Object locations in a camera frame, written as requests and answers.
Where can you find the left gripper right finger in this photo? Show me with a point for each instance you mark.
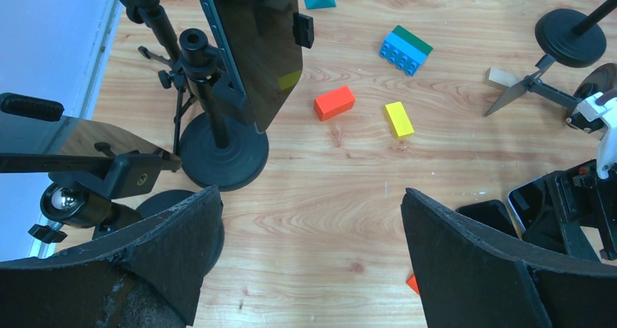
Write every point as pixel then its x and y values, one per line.
pixel 472 275

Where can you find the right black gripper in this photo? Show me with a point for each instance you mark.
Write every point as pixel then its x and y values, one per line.
pixel 578 214

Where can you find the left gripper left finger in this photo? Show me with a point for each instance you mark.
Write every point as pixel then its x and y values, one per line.
pixel 148 274

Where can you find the black phone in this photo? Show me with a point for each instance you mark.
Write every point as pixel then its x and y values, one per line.
pixel 492 213
pixel 525 202
pixel 70 144
pixel 259 51

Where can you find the black ball-joint phone stand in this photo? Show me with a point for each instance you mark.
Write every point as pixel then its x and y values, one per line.
pixel 102 202

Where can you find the black stand of phone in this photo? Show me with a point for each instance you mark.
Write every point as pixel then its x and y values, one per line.
pixel 222 146

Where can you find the black round pole stand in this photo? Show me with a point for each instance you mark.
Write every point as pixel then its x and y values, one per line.
pixel 573 38

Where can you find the black microphone tripod stand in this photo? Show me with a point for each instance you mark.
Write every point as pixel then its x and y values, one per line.
pixel 152 14

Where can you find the orange red block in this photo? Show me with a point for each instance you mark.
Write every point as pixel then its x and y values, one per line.
pixel 412 283

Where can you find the beige wooden block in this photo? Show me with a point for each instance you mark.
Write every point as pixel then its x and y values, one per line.
pixel 500 79

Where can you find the yellow wooden block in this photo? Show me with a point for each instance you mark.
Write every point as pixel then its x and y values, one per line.
pixel 398 118

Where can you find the red wooden block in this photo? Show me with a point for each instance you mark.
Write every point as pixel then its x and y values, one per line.
pixel 334 103

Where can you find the blue green lego brick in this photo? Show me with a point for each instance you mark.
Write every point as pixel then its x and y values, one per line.
pixel 405 50

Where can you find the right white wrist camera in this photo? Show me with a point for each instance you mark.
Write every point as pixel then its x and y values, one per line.
pixel 597 113

